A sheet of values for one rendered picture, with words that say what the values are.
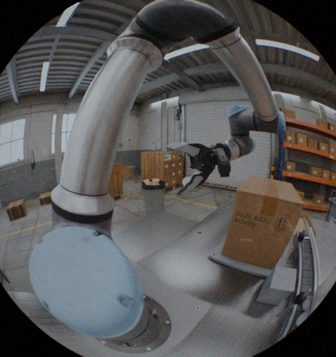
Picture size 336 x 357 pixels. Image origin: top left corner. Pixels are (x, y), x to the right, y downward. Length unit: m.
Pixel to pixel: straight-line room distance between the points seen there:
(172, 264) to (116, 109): 0.50
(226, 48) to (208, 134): 4.26
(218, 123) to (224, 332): 4.44
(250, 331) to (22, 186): 5.48
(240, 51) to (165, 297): 0.51
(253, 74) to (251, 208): 0.35
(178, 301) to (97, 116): 0.38
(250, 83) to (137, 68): 0.22
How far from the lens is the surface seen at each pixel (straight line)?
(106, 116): 0.18
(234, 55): 0.27
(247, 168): 4.19
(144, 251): 0.58
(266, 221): 0.44
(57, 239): 0.15
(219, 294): 0.46
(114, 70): 0.21
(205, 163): 0.38
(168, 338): 0.32
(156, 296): 0.34
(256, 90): 0.32
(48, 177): 5.15
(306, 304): 0.50
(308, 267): 0.63
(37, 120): 5.32
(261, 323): 0.48
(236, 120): 0.47
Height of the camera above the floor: 1.23
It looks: 13 degrees down
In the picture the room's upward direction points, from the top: straight up
